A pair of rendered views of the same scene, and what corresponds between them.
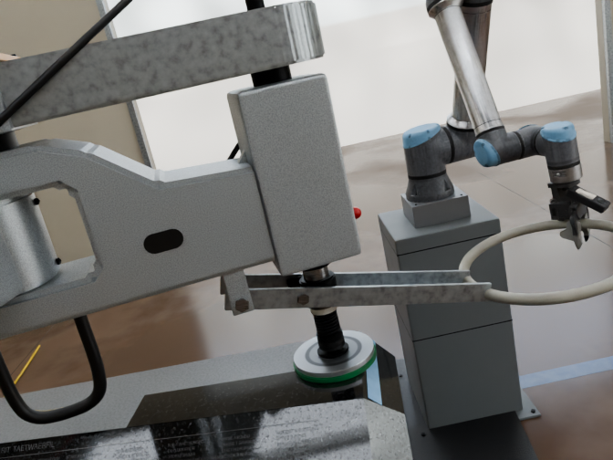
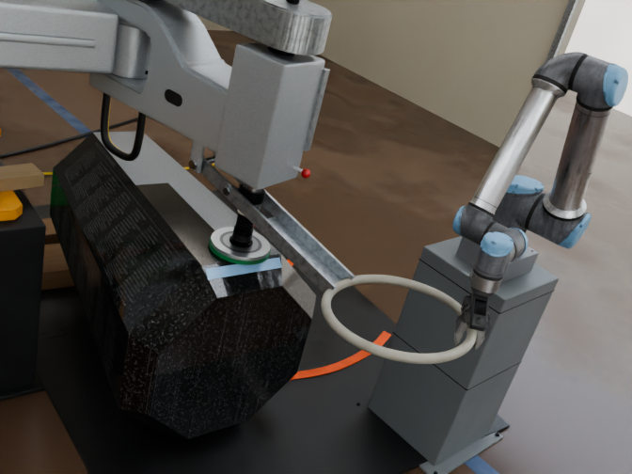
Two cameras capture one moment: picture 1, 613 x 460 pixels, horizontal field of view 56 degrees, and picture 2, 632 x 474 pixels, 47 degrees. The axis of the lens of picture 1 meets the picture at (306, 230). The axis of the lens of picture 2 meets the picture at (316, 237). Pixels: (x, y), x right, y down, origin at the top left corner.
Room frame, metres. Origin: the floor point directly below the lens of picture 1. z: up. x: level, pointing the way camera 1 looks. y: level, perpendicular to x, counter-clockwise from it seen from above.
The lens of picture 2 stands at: (-0.24, -1.64, 2.09)
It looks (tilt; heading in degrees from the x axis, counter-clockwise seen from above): 27 degrees down; 40
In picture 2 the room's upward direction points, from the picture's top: 15 degrees clockwise
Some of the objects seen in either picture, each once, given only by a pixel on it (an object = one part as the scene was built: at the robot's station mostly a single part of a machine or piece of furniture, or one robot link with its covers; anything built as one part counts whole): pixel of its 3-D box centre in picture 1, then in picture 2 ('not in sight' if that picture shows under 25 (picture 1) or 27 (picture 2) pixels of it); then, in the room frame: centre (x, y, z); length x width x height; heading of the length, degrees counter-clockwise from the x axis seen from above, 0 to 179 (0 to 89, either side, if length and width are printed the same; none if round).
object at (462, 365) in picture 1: (448, 309); (457, 346); (2.21, -0.51, 0.43); 0.50 x 0.50 x 0.85; 89
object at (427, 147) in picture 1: (425, 148); (518, 201); (2.21, -0.52, 1.12); 0.17 x 0.15 x 0.18; 99
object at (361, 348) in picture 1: (333, 352); (240, 243); (1.34, 0.00, 0.82); 0.21 x 0.21 x 0.01
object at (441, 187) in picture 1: (428, 182); not in sight; (2.21, -0.51, 0.99); 0.19 x 0.19 x 0.10
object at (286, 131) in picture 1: (262, 185); (248, 109); (1.33, 0.08, 1.30); 0.36 x 0.22 x 0.45; 100
